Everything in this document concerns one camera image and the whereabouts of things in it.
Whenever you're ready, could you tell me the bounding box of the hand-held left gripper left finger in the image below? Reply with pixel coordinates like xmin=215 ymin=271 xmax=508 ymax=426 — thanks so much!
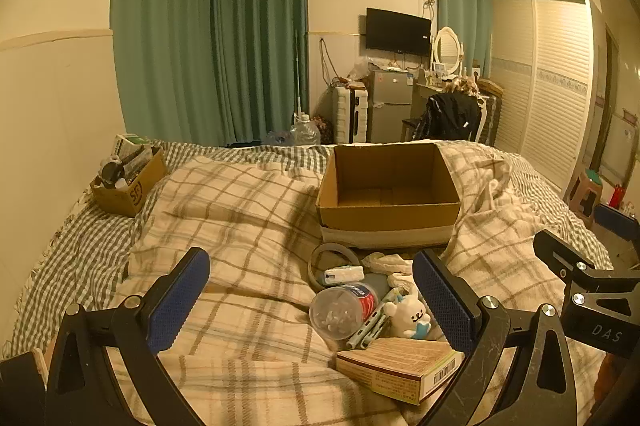
xmin=45 ymin=247 xmax=211 ymax=426

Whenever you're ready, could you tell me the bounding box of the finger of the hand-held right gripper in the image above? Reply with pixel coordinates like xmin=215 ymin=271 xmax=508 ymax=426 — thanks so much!
xmin=532 ymin=230 xmax=597 ymax=279
xmin=593 ymin=204 xmax=640 ymax=269

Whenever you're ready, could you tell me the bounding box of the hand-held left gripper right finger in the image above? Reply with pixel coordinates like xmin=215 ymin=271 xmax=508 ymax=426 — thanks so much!
xmin=413 ymin=248 xmax=574 ymax=426

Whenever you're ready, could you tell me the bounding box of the white plush toy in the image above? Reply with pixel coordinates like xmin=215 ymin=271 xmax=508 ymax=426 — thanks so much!
xmin=382 ymin=293 xmax=434 ymax=340

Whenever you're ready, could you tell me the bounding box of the plastic stool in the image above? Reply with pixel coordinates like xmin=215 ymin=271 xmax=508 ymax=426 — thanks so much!
xmin=564 ymin=170 xmax=605 ymax=231

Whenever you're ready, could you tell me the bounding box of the dark grey pouch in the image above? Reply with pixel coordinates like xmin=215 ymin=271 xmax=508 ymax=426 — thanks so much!
xmin=361 ymin=273 xmax=396 ymax=301

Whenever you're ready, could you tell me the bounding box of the white crumpled cloth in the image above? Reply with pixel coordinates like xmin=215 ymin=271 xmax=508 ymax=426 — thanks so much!
xmin=361 ymin=252 xmax=418 ymax=291

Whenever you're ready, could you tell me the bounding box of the flat brown paper box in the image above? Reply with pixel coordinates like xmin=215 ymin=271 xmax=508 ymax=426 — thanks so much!
xmin=335 ymin=337 xmax=466 ymax=406

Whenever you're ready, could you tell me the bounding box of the beige plaid blanket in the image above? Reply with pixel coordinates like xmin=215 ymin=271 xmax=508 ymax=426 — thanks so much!
xmin=45 ymin=140 xmax=608 ymax=426

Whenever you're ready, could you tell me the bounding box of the green checkered bed sheet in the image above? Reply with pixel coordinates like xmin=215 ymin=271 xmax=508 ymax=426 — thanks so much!
xmin=2 ymin=138 xmax=615 ymax=359

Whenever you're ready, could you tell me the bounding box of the clear cotton swab jar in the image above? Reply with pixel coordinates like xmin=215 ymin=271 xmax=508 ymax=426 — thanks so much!
xmin=309 ymin=283 xmax=387 ymax=341

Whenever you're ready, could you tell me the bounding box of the large open cardboard box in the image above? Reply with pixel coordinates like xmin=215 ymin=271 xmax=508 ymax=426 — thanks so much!
xmin=315 ymin=142 xmax=462 ymax=251

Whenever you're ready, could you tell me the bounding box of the small printed cardboard box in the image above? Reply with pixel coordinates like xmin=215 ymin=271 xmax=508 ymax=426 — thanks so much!
xmin=90 ymin=147 xmax=169 ymax=218

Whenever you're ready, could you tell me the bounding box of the grey curved band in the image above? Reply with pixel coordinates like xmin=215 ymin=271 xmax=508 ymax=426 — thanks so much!
xmin=305 ymin=242 xmax=362 ymax=291

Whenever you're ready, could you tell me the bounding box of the black round gadget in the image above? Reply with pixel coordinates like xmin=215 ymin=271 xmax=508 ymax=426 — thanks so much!
xmin=98 ymin=158 xmax=126 ymax=187

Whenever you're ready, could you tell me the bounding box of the white louvred wardrobe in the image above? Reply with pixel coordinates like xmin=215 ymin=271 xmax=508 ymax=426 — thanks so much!
xmin=489 ymin=0 xmax=600 ymax=203

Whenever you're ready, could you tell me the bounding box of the green white carton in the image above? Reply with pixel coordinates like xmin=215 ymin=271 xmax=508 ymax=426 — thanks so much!
xmin=114 ymin=134 xmax=152 ymax=159

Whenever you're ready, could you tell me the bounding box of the black jacket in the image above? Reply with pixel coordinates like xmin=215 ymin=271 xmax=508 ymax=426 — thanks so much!
xmin=414 ymin=92 xmax=481 ymax=141

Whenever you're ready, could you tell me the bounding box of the dressing table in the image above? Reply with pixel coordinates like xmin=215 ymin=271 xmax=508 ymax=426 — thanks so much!
xmin=400 ymin=78 xmax=504 ymax=145

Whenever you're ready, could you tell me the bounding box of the grey small fridge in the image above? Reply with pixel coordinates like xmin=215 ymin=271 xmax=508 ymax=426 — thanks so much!
xmin=366 ymin=69 xmax=415 ymax=144

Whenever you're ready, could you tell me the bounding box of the clear water jug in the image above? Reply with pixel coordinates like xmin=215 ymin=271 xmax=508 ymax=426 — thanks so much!
xmin=291 ymin=112 xmax=322 ymax=147

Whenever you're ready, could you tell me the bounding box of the white suitcase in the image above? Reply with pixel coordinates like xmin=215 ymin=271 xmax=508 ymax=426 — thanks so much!
xmin=331 ymin=86 xmax=357 ymax=145

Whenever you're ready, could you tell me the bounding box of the white oval mirror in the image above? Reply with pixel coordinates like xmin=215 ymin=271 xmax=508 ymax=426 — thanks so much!
xmin=430 ymin=26 xmax=464 ymax=77

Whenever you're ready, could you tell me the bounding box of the narrow green curtain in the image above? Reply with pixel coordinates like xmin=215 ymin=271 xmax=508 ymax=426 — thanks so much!
xmin=433 ymin=0 xmax=494 ymax=81

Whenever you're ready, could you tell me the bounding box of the white mop pole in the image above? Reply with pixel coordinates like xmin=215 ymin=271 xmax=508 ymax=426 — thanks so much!
xmin=293 ymin=30 xmax=304 ymax=117

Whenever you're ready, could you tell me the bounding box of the wide green curtain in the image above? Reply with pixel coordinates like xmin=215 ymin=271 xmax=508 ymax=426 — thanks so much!
xmin=111 ymin=0 xmax=221 ymax=147

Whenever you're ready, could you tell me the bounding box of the black wall television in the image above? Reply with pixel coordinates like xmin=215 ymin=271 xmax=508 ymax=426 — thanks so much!
xmin=364 ymin=7 xmax=432 ymax=56

